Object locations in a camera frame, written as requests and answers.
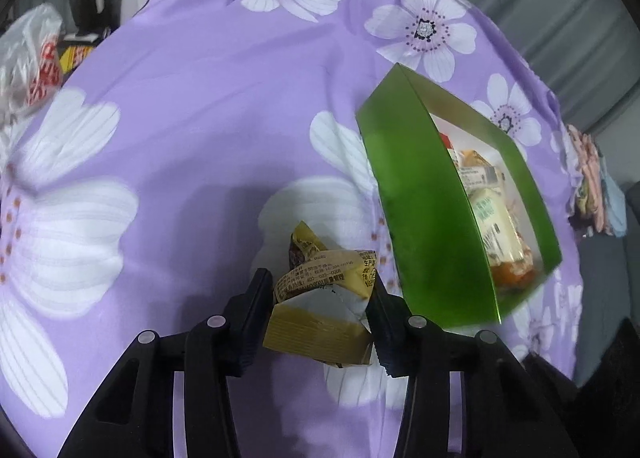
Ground folded pink blue cloths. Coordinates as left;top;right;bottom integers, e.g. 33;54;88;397
566;125;627;238

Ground white plastic bag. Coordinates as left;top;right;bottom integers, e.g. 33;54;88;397
1;2;63;123

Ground grey sofa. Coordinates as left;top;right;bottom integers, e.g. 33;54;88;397
573;185;640;386

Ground gold snack packet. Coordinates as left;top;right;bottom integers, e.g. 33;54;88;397
264;222;378;368

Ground purple floral tablecloth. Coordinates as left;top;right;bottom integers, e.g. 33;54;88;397
1;0;582;457

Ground green cardboard box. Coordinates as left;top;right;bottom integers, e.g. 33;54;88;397
357;64;562;329

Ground yellow biscuit packet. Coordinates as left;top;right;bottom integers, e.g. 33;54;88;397
458;150;504;193

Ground green cream snack packet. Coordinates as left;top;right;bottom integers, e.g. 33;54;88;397
469;188;533;266

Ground grey curtain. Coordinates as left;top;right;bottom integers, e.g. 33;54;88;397
468;0;639;134

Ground orange snack packet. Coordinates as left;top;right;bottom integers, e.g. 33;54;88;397
490;259;537;290

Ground red triangular snack packet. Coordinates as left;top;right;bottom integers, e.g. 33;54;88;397
439;133;454;150

